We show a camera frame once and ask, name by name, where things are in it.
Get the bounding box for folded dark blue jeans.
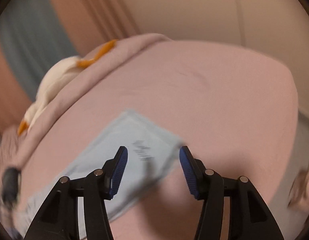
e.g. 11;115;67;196
1;167;20;207

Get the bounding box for pink curtain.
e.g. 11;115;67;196
0;0;139;134

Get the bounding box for mauve quilted comforter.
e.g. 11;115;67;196
0;34;169;172

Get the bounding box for light blue strawberry pants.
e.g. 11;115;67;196
13;108;184;235

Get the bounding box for blue grey curtain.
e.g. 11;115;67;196
0;0;78;101

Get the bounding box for pink bed sheet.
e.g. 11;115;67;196
17;39;300;240

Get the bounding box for white goose plush toy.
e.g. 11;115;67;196
17;40;117;136

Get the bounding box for person's right hand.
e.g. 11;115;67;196
288;168;309;213

